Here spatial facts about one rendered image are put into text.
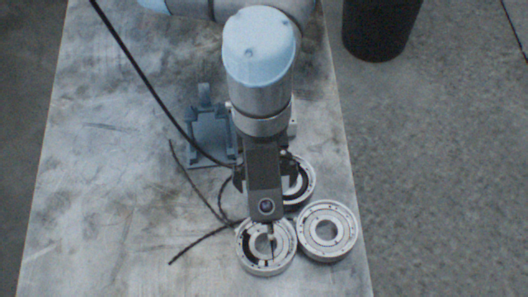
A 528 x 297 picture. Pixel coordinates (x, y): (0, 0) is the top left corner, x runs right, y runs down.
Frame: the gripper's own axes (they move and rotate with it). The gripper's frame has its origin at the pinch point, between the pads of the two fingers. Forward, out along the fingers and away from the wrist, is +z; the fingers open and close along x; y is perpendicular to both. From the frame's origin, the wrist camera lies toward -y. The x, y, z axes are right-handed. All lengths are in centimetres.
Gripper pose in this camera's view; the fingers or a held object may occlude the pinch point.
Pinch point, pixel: (266, 199)
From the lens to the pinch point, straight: 83.5
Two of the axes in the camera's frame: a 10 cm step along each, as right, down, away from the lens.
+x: -9.9, 1.1, -0.4
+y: -1.2, -8.5, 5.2
